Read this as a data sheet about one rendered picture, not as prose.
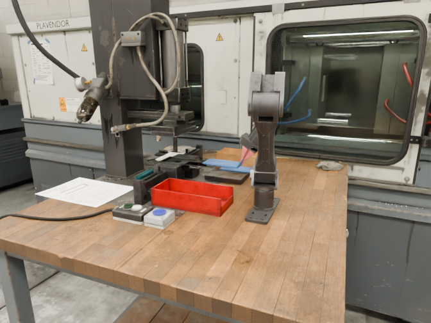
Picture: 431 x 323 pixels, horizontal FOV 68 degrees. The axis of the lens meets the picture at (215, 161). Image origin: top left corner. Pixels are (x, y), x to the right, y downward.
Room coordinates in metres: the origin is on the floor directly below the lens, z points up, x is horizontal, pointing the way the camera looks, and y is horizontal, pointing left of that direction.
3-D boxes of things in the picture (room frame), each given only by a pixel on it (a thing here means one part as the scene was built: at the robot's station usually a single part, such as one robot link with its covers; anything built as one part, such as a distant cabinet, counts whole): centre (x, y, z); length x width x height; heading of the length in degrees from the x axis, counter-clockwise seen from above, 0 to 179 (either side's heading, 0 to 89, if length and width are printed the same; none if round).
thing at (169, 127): (1.26, 0.23, 1.22); 0.26 x 0.18 x 0.30; 68
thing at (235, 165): (1.15, -0.04, 1.01); 0.15 x 0.07 x 0.03; 68
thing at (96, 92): (1.23, 0.46, 1.25); 0.19 x 0.07 x 0.19; 158
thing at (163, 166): (1.24, 0.15, 0.98); 0.20 x 0.10 x 0.01; 158
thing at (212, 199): (1.00, 0.08, 0.93); 0.25 x 0.12 x 0.06; 68
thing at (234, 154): (1.43, -0.14, 0.93); 0.25 x 0.13 x 0.08; 68
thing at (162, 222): (0.86, 0.17, 0.90); 0.07 x 0.07 x 0.06; 68
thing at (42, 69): (2.48, 1.30, 1.41); 0.25 x 0.01 x 0.33; 64
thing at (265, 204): (0.94, -0.15, 0.94); 0.20 x 0.07 x 0.08; 158
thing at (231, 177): (1.29, -0.06, 0.91); 0.17 x 0.16 x 0.02; 158
